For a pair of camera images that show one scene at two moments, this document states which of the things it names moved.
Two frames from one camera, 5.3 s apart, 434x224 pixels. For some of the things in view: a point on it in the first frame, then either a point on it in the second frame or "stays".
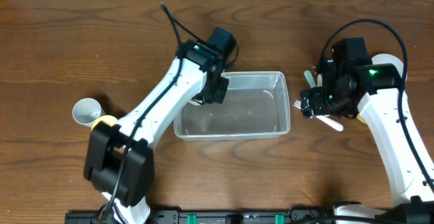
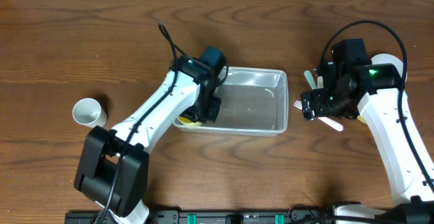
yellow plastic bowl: [360, 117] stays
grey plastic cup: [86, 111] stays
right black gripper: [308, 102] stays
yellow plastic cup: [109, 120] to [187, 122]
